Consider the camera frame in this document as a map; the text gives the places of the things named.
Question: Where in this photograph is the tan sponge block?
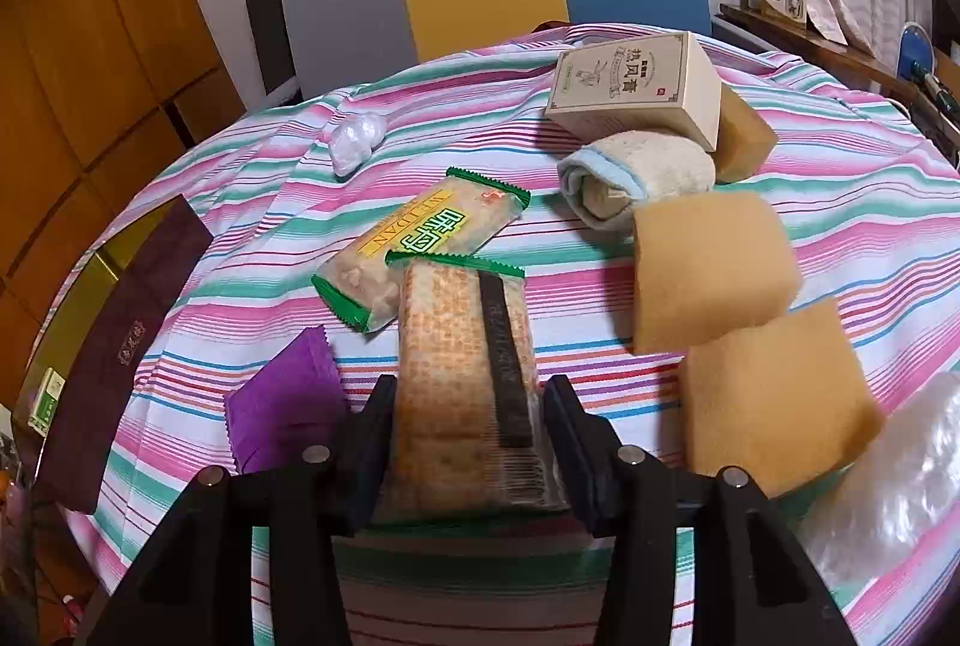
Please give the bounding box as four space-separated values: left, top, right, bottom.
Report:
679 297 886 497
632 192 802 354

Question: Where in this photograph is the rolled beige towel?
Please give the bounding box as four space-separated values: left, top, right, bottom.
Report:
556 130 717 232

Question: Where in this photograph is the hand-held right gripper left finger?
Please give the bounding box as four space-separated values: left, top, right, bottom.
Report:
75 374 398 646

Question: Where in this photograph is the clear plastic bag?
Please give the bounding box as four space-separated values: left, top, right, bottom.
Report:
799 370 960 591

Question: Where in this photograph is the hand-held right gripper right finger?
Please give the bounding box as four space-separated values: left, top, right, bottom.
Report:
541 374 863 646

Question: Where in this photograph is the beige cardboard box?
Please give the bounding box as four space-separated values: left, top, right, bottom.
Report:
544 31 722 152

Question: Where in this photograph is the gold tin box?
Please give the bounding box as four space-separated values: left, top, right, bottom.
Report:
22 196 218 516

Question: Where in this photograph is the wooden wardrobe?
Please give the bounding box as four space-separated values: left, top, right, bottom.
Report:
0 0 248 407

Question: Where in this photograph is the cracker packet with black stripe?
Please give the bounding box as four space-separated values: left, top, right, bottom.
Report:
373 252 571 527

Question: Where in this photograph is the small tan sponge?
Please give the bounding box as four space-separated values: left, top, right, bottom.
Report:
712 83 777 186

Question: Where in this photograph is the striped tablecloth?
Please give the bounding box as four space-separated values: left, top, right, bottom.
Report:
30 20 960 646

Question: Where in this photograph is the wooden shelf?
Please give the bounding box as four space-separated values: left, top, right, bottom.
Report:
718 3 960 126

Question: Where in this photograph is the small white green box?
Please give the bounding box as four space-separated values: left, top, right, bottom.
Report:
26 367 67 433

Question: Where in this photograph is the cracker packet with yellow label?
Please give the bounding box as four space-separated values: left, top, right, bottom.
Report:
311 166 532 333

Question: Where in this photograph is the purple snack packet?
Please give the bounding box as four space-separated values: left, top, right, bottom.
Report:
223 327 353 476

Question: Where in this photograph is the crumpled white plastic wrap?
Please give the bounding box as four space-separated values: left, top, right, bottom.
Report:
326 112 387 176

